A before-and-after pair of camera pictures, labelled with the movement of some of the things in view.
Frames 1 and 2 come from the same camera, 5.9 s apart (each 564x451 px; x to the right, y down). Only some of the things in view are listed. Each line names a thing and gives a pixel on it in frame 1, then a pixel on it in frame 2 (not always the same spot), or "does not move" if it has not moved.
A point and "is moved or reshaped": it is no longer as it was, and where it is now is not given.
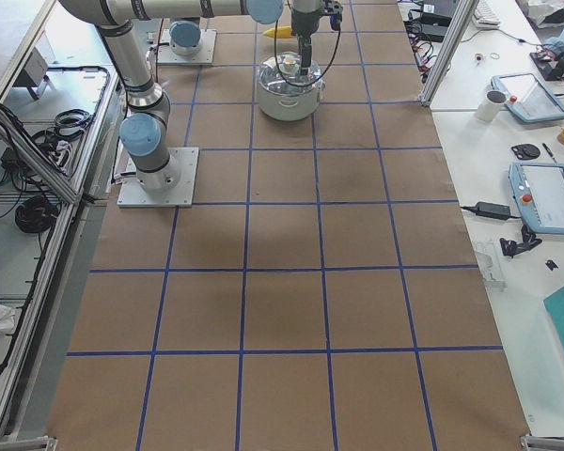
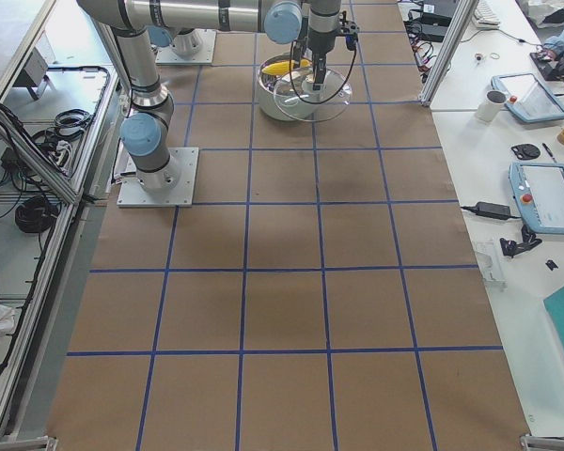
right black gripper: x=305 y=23 → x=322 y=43
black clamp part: x=511 y=248 does not move
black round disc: x=525 y=151 does not move
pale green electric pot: x=284 y=93 does not move
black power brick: x=491 y=209 does not move
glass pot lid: x=272 y=79 → x=295 y=96
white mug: x=491 y=105 does not move
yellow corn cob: x=283 y=32 is moved or reshaped
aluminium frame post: x=449 y=46 does not move
